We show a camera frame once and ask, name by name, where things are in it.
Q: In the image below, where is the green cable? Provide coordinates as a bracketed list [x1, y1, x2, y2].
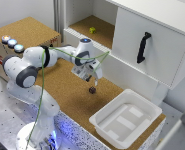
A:
[24, 45, 111, 150]

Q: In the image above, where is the blue button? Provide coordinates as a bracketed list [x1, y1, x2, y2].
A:
[7, 38, 18, 49]

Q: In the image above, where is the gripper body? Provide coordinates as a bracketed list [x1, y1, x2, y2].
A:
[71, 60, 104, 80]

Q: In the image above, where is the white sliding door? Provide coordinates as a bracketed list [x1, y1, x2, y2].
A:
[110, 6, 185, 90]

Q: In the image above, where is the black door handle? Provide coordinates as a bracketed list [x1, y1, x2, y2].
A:
[136, 31, 152, 64]

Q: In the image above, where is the purple block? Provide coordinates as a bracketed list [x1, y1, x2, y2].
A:
[88, 87, 96, 95]

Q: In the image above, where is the red button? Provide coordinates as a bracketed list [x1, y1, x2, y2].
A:
[0, 34, 11, 45]

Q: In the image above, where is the green button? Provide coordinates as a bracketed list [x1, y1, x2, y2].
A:
[13, 43, 25, 54]

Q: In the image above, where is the white cabinet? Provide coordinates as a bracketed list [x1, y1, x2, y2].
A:
[62, 0, 185, 107]

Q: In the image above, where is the wooden drawer box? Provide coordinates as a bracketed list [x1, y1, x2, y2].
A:
[0, 16, 63, 82]

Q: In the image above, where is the yellow block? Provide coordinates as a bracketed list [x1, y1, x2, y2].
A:
[89, 26, 97, 35]

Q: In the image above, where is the white plastic box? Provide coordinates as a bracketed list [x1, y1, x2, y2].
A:
[88, 88, 163, 150]

